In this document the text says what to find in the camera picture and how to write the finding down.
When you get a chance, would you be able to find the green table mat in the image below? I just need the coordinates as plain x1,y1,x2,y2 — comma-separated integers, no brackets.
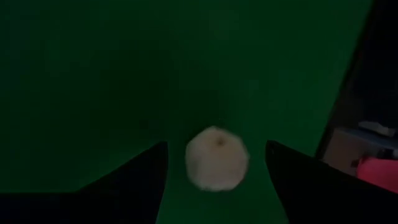
0,0,374,224

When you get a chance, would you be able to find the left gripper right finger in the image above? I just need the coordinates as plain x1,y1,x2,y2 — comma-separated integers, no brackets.
265,139,398,224

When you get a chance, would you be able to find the small white garlic bulb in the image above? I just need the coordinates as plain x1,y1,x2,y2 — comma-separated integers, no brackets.
185,125,250,192

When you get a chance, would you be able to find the red object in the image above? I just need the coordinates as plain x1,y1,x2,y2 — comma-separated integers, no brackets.
351,155,398,194

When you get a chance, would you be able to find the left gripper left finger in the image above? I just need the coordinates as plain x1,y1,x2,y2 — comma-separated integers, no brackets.
62,141,169,224

